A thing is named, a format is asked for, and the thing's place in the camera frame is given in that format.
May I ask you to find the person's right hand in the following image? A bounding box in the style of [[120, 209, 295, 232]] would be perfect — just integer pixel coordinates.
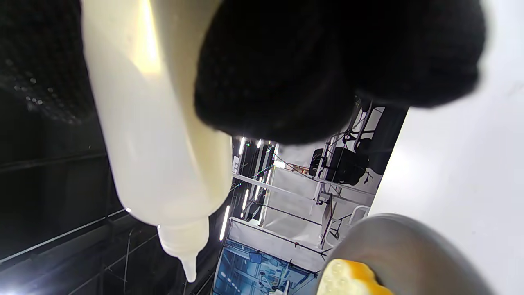
[[0, 0, 488, 146]]

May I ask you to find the white squeeze honey bottle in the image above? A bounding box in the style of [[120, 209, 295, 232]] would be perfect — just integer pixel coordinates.
[[81, 0, 233, 283]]

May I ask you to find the grey round plate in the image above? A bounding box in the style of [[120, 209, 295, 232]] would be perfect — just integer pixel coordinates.
[[317, 213, 498, 295]]

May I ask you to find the yellow toast slice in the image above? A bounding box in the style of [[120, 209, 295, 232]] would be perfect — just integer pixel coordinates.
[[317, 258, 393, 295]]

